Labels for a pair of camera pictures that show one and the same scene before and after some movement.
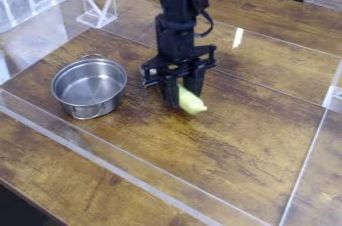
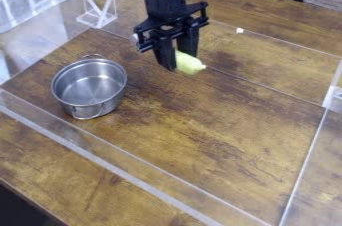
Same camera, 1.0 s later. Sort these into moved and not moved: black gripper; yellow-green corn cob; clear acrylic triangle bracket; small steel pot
Moved: black gripper; yellow-green corn cob
Not moved: small steel pot; clear acrylic triangle bracket
